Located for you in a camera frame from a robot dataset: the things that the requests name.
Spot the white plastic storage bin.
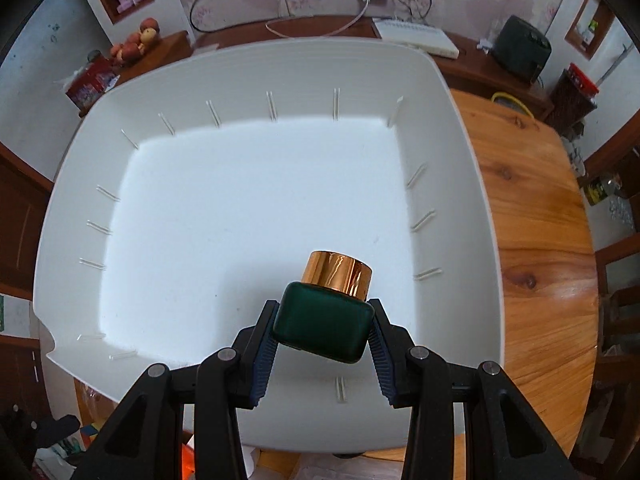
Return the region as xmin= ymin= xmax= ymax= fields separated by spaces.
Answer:
xmin=31 ymin=39 xmax=507 ymax=456

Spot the green bottle gold cap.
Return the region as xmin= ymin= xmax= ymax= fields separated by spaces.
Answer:
xmin=272 ymin=250 xmax=374 ymax=364

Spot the white charger cable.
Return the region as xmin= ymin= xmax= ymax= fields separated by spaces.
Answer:
xmin=264 ymin=0 xmax=374 ymax=40

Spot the red tissue box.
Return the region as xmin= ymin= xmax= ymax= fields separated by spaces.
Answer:
xmin=64 ymin=56 xmax=119 ymax=112

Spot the bowl of peaches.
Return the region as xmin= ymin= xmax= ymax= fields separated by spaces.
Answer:
xmin=110 ymin=18 xmax=160 ymax=66

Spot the yellow waste bin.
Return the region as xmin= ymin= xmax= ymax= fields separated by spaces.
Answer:
xmin=490 ymin=91 xmax=534 ymax=118

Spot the black speaker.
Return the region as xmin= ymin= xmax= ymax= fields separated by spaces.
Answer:
xmin=490 ymin=15 xmax=552 ymax=84

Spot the red-lidded dark container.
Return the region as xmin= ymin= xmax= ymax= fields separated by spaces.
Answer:
xmin=544 ymin=63 xmax=599 ymax=133

